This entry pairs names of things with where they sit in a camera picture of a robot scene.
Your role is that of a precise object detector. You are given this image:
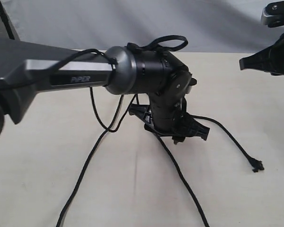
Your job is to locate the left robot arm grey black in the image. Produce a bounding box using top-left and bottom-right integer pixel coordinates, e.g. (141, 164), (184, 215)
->
(0, 35), (209, 143)

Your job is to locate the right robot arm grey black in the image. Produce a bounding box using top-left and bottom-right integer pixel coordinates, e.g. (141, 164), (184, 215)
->
(239, 0), (284, 76)

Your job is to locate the black stand pole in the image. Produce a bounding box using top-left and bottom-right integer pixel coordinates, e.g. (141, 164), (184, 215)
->
(0, 1), (15, 40)

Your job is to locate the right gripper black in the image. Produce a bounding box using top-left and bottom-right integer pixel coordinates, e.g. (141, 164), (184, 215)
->
(239, 33), (284, 75)

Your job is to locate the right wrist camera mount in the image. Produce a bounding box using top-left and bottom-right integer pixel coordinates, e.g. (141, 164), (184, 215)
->
(261, 0), (284, 27)

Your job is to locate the black rope strand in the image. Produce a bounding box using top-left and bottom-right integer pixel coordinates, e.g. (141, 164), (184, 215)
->
(156, 134), (212, 227)
(55, 87), (126, 227)
(191, 115), (265, 173)

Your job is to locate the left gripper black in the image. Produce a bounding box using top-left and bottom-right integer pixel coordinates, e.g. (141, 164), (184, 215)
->
(129, 92), (210, 143)

